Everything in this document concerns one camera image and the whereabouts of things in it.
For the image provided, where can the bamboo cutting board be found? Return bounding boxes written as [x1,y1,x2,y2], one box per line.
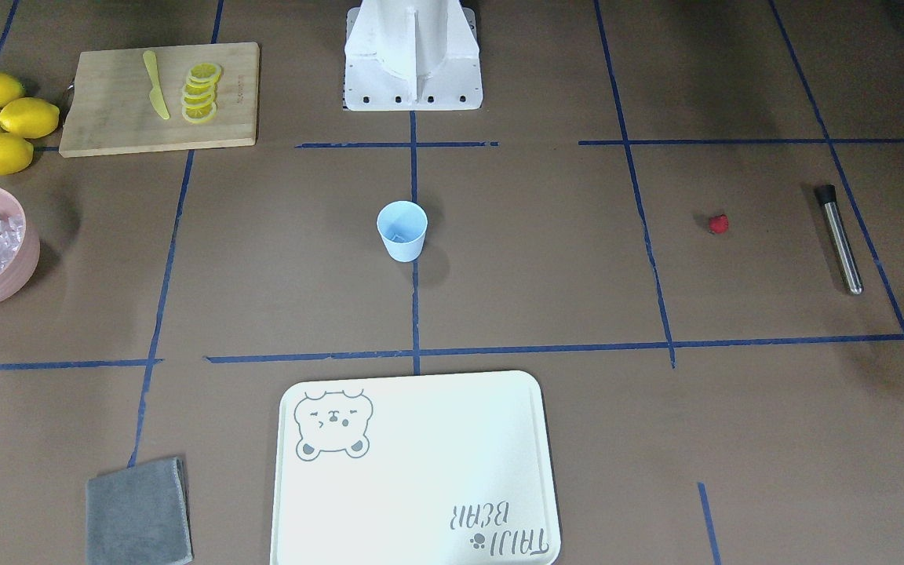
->
[58,42,261,158]

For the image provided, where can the white bear tray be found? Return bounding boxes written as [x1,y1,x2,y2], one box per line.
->
[269,370,562,564]

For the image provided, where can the light blue cup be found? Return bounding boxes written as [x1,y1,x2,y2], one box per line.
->
[376,201,429,262]

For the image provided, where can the grey folded cloth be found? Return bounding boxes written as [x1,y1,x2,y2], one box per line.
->
[85,457,194,564]

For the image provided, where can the lemon slices row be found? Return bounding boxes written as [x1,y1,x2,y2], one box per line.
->
[180,62,223,125]

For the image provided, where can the red strawberry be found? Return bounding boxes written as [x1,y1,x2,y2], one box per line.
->
[707,214,731,235]

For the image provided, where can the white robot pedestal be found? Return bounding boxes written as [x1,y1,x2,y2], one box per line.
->
[342,1,483,111]

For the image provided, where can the yellow plastic knife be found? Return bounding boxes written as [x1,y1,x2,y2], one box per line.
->
[141,49,171,119]

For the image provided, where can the steel muddler black tip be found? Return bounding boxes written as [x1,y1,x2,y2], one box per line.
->
[814,184,864,296]

